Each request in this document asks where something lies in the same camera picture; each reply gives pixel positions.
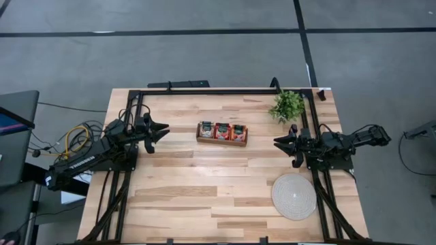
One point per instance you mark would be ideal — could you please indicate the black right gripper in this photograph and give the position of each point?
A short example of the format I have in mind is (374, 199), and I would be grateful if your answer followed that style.
(301, 143)

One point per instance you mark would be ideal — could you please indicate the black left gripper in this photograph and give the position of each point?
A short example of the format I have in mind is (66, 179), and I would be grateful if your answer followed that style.
(144, 131)

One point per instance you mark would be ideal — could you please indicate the beige tea bag sachet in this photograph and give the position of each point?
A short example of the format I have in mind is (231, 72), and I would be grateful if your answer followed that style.
(206, 130)

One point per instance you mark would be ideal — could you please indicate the orange tea bag sachet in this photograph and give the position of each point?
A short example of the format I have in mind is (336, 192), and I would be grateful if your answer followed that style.
(238, 133)

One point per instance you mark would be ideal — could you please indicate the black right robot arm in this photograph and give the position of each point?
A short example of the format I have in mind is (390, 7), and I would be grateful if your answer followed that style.
(340, 141)

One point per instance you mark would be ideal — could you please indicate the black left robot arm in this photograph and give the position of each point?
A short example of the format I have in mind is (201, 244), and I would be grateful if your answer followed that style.
(81, 163)

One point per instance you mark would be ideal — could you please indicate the wooden three-compartment tea organizer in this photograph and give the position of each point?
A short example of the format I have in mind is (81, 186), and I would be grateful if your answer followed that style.
(221, 143)

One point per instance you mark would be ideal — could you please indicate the green plant in white pot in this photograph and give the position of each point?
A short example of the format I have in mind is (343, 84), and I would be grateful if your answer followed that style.
(287, 105)

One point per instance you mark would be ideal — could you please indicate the black power strip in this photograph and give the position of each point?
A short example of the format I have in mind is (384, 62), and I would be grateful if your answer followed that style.
(184, 84)

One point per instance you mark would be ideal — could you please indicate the round woven beige placemat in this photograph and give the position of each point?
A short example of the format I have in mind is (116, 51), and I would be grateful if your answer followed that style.
(293, 196)

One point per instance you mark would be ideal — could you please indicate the small black clamp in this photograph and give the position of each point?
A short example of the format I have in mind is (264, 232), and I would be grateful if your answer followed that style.
(321, 95)

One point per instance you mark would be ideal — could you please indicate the black crossbar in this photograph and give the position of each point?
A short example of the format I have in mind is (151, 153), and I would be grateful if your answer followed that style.
(78, 188)

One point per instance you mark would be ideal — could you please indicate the white printed paper sheet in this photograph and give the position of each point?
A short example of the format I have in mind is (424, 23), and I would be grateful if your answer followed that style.
(71, 198)

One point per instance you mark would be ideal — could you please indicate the grey equipment stand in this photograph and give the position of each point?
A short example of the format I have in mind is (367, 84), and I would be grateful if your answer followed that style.
(422, 131)

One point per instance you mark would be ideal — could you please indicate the grey side cabinet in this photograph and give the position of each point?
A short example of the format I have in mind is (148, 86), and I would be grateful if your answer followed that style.
(20, 98)

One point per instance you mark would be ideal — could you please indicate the laptop with lit screen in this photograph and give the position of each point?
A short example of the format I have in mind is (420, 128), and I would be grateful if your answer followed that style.
(10, 124)

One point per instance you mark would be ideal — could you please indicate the black computer mouse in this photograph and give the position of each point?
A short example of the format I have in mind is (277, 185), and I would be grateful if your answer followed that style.
(10, 235)

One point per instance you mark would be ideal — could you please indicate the person's hand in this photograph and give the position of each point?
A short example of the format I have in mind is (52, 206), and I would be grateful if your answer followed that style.
(7, 242)

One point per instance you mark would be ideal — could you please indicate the black aluminium table frame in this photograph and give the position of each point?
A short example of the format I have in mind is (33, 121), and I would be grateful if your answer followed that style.
(204, 92)

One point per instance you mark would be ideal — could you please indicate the black curved bracket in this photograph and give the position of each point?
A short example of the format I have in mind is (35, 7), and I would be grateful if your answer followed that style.
(275, 83)

